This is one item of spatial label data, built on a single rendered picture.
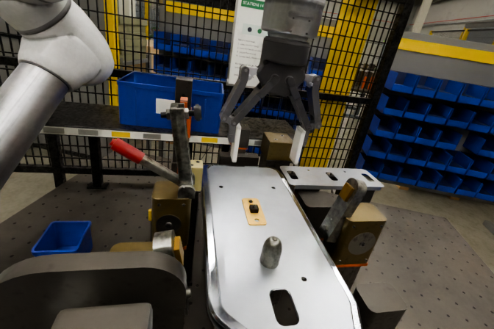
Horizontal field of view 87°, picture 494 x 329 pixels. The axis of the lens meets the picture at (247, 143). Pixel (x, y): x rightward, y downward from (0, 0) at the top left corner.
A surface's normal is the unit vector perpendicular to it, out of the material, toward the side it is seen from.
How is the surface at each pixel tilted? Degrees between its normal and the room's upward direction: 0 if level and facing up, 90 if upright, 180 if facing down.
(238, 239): 0
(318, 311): 0
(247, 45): 90
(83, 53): 88
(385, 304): 0
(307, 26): 90
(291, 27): 90
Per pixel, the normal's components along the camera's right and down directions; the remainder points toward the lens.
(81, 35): 0.87, 0.30
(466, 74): -0.15, 0.37
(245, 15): 0.18, 0.42
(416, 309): 0.15, -0.91
